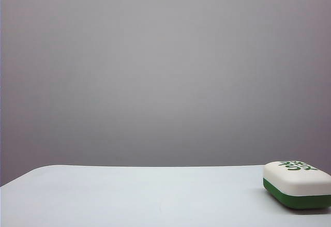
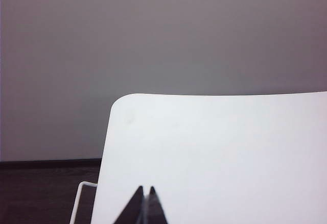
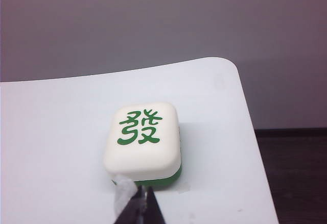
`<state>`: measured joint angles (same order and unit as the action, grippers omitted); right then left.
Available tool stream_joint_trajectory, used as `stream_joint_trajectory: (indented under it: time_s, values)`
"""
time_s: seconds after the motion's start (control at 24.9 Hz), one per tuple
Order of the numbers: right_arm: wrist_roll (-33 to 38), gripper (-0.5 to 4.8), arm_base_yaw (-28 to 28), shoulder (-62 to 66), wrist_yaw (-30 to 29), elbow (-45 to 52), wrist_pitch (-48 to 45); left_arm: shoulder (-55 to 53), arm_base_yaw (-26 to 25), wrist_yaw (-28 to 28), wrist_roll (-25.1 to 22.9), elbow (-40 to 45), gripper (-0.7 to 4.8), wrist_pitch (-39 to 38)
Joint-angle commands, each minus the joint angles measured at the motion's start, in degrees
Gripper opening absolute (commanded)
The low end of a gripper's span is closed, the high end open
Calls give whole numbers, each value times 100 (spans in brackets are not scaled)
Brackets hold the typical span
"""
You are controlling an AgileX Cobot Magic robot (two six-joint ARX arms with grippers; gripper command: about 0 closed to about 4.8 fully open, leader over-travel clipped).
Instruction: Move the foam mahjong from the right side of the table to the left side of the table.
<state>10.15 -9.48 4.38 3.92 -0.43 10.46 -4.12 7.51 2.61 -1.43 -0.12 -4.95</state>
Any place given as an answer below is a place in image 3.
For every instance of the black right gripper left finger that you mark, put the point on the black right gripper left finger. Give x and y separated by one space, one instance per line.
126 196

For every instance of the white green foam mahjong tile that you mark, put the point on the white green foam mahjong tile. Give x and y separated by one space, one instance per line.
143 157

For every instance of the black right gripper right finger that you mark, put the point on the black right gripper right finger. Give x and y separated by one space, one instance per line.
153 208

